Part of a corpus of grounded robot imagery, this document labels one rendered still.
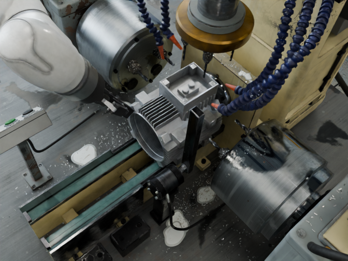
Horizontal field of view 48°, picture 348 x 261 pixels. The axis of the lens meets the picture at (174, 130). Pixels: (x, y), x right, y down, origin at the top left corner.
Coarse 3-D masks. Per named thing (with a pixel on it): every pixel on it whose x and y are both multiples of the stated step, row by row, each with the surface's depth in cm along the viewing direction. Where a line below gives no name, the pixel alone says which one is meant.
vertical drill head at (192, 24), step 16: (192, 0) 89; (208, 0) 82; (224, 0) 81; (176, 16) 89; (192, 16) 86; (208, 16) 85; (224, 16) 85; (240, 16) 87; (192, 32) 86; (208, 32) 86; (224, 32) 86; (240, 32) 87; (208, 48) 86; (224, 48) 86
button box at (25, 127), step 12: (36, 108) 106; (24, 120) 100; (36, 120) 102; (48, 120) 103; (0, 132) 98; (12, 132) 99; (24, 132) 101; (36, 132) 102; (0, 144) 98; (12, 144) 99
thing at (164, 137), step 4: (216, 100) 107; (132, 104) 106; (136, 104) 105; (132, 108) 106; (136, 108) 105; (212, 108) 108; (132, 132) 115; (164, 132) 101; (160, 136) 100; (164, 136) 100; (168, 136) 100; (160, 140) 101; (164, 140) 100; (168, 140) 100; (160, 164) 110; (164, 164) 110
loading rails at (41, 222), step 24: (96, 168) 113; (120, 168) 117; (48, 192) 106; (72, 192) 108; (96, 192) 117; (120, 192) 109; (144, 192) 114; (24, 216) 102; (48, 216) 107; (72, 216) 112; (96, 216) 103; (120, 216) 112; (48, 240) 100; (72, 240) 100; (96, 240) 112
